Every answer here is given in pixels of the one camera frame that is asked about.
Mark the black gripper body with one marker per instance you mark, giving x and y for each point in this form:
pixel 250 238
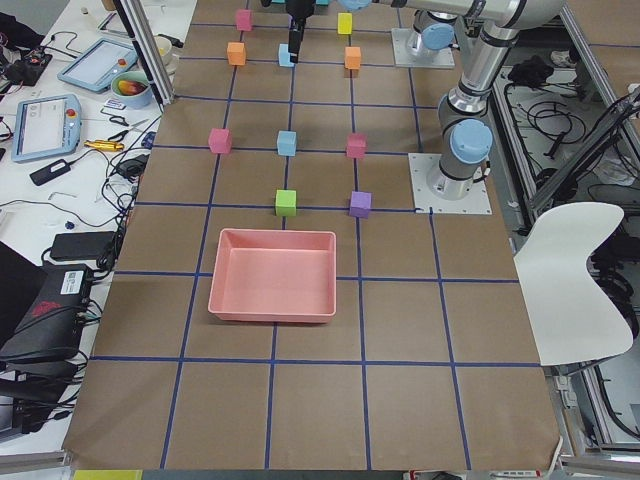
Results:
pixel 299 8

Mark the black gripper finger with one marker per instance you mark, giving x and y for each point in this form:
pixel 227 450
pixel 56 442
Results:
pixel 295 38

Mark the light blue block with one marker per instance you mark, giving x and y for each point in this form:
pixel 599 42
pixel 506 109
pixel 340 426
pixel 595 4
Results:
pixel 285 58
pixel 286 143

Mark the yellow block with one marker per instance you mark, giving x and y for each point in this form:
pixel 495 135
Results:
pixel 344 23

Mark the far pink block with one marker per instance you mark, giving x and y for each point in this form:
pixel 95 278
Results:
pixel 244 20

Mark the pink block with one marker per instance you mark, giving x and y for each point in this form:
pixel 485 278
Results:
pixel 244 20
pixel 356 146
pixel 220 141

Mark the right orange block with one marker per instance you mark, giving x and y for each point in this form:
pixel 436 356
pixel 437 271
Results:
pixel 352 58

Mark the orange block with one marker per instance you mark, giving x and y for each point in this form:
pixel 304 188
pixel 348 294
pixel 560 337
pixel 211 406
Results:
pixel 236 53
pixel 352 58

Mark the left orange block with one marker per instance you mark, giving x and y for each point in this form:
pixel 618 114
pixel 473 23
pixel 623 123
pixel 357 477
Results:
pixel 236 53

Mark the brown paper table cover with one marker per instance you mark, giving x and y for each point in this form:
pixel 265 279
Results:
pixel 429 362

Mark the white cup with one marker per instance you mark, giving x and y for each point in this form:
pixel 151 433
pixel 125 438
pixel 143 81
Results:
pixel 165 50

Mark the right pink block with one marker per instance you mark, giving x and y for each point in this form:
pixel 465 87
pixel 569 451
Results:
pixel 356 146

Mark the left pink block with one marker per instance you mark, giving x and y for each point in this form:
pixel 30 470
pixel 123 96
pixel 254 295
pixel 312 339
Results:
pixel 220 141

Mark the blue bowl with fruit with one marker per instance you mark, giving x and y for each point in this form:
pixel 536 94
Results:
pixel 132 89

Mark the green block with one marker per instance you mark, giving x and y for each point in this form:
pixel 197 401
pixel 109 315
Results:
pixel 285 203

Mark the purple block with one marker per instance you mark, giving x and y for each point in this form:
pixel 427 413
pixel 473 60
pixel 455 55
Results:
pixel 360 204

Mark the far teach pendant tablet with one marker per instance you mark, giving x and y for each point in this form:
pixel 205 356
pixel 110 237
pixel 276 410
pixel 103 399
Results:
pixel 95 69

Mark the teach pendant tablet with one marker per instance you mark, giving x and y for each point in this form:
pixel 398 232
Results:
pixel 46 128
pixel 95 69

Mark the scissors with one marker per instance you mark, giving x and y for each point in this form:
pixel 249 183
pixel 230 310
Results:
pixel 120 136

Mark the gold cylinder tool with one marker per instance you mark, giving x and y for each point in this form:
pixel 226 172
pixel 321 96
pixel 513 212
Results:
pixel 105 145

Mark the pink plastic tray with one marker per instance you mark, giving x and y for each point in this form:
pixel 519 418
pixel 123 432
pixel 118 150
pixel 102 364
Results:
pixel 275 276

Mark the near teach pendant tablet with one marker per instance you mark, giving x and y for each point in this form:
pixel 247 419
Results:
pixel 46 128

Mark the black power adapter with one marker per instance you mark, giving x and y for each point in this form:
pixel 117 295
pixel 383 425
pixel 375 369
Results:
pixel 80 246

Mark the black computer box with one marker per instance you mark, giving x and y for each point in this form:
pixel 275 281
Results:
pixel 40 309

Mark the white chair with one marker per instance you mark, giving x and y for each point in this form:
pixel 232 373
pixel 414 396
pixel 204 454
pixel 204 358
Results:
pixel 571 317

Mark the aluminium frame post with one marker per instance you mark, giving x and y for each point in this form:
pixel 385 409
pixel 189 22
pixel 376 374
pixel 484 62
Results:
pixel 136 24

